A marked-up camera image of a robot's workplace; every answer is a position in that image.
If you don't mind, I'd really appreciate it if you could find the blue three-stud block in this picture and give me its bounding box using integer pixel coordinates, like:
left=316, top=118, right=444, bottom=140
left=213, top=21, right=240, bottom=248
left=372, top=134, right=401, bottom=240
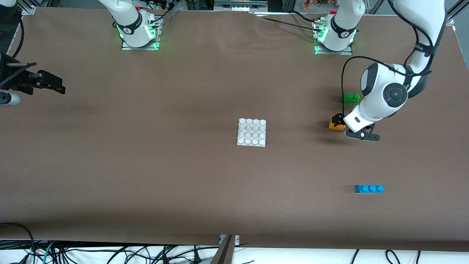
left=355, top=184, right=385, bottom=194

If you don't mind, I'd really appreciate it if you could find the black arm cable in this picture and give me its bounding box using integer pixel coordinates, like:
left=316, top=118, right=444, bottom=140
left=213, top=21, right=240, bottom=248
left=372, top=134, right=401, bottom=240
left=13, top=18, right=25, bottom=59
left=341, top=0, right=446, bottom=115

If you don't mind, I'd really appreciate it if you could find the brown table cover sheet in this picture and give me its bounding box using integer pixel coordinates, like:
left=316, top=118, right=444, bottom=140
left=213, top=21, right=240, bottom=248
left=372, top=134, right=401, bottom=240
left=0, top=7, right=469, bottom=252

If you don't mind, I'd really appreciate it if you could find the grey metal frame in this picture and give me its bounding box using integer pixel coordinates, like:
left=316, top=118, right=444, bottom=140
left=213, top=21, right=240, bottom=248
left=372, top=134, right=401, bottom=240
left=214, top=0, right=269, bottom=12

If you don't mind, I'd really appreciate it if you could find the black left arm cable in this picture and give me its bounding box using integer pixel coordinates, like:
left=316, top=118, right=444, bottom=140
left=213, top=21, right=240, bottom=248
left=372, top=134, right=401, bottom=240
left=341, top=0, right=446, bottom=115

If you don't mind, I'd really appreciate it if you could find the short black cable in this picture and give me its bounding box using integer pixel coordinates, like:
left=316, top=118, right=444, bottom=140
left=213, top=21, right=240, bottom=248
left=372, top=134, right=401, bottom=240
left=289, top=10, right=326, bottom=23

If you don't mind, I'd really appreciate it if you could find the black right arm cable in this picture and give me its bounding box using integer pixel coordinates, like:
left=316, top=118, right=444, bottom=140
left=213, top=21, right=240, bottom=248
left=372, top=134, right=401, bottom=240
left=13, top=18, right=25, bottom=59

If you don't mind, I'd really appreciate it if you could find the white studded base plate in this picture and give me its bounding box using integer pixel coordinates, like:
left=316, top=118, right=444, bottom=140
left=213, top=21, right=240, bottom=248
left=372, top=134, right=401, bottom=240
left=237, top=118, right=267, bottom=147

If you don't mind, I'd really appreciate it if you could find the aluminium frame profile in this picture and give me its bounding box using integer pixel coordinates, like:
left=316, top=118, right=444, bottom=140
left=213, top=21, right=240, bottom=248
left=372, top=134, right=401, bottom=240
left=18, top=0, right=37, bottom=15
left=442, top=0, right=469, bottom=26

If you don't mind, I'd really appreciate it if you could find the colourful object pile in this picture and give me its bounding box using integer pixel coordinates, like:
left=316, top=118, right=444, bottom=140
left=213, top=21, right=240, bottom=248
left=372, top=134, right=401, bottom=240
left=303, top=0, right=332, bottom=10

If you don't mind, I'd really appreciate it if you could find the long thin black cable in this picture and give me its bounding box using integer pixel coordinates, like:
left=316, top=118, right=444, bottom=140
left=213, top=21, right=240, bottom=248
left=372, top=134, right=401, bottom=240
left=258, top=16, right=323, bottom=32

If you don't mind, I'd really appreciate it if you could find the black looped floor cable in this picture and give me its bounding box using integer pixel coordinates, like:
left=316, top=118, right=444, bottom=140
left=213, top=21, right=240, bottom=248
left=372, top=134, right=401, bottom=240
left=0, top=222, right=36, bottom=264

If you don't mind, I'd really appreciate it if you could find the teal cable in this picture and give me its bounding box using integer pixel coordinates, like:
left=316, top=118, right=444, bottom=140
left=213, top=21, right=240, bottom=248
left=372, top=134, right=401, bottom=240
left=43, top=241, right=56, bottom=264

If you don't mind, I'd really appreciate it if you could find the dark slanted beam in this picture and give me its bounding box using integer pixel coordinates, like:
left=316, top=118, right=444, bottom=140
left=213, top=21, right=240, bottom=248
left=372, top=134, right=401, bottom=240
left=210, top=235, right=236, bottom=264

